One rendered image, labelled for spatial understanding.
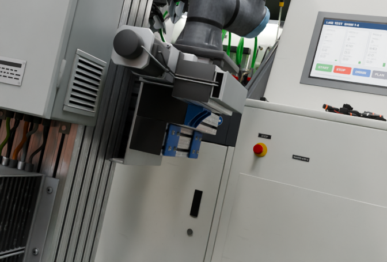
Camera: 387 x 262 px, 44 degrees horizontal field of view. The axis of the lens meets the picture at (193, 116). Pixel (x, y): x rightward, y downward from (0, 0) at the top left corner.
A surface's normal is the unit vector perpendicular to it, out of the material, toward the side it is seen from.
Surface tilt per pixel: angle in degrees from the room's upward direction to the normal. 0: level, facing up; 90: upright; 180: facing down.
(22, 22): 90
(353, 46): 76
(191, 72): 90
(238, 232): 90
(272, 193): 90
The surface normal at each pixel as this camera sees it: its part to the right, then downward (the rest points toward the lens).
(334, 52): -0.33, -0.36
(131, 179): -0.39, -0.13
